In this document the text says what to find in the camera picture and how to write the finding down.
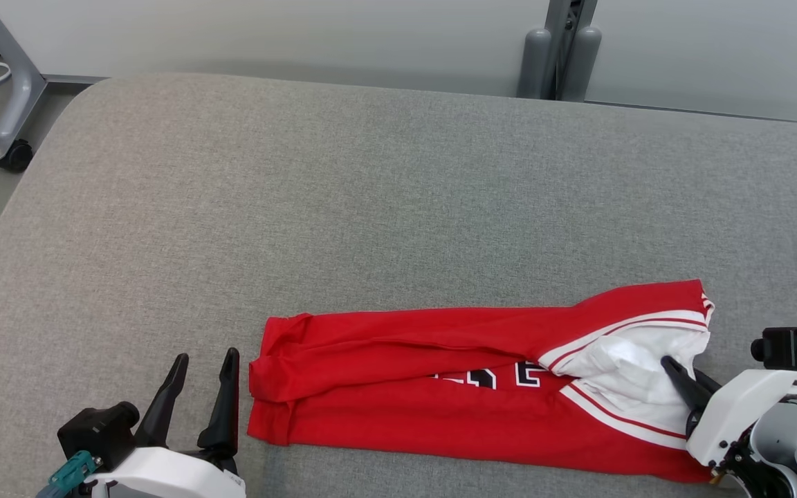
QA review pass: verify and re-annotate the aluminium wall profile post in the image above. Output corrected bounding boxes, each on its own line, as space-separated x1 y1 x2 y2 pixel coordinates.
544 0 598 101

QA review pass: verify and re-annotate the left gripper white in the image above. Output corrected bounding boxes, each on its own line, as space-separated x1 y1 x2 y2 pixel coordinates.
89 347 248 498

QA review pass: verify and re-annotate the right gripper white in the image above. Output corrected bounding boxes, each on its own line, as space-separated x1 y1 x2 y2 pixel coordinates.
660 356 797 471

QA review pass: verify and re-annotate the red basketball jersey white trim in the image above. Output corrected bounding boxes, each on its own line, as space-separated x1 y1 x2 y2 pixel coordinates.
246 279 716 483

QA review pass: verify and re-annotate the grey metal cart leg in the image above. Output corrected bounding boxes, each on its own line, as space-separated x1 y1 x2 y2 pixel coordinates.
0 0 48 163

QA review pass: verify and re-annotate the grey padded cylinder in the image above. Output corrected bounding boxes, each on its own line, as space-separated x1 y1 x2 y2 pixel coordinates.
563 26 603 103
517 28 553 100

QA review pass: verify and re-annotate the black caster wheel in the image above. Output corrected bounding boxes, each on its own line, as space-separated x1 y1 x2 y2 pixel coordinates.
0 138 35 174

